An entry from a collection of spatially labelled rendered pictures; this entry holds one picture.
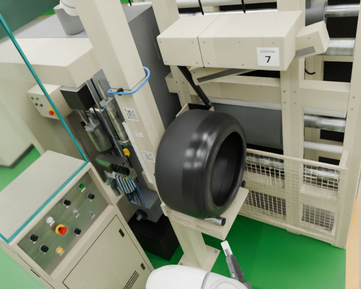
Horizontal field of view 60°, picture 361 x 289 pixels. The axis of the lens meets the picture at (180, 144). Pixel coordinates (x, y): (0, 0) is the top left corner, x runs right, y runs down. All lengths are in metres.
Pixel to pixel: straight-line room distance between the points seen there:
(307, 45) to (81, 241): 1.55
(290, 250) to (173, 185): 1.44
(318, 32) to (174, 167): 0.81
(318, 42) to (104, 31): 0.86
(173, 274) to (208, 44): 0.93
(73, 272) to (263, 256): 1.42
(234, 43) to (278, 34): 0.18
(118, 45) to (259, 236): 1.93
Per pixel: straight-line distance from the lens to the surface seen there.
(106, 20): 1.35
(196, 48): 1.46
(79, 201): 1.87
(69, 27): 1.98
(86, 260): 2.01
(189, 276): 1.00
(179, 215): 1.85
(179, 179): 1.41
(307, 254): 2.65
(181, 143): 1.42
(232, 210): 1.89
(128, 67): 1.44
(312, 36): 1.41
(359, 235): 2.79
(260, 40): 1.32
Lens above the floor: 2.30
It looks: 39 degrees down
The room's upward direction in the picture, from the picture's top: 18 degrees counter-clockwise
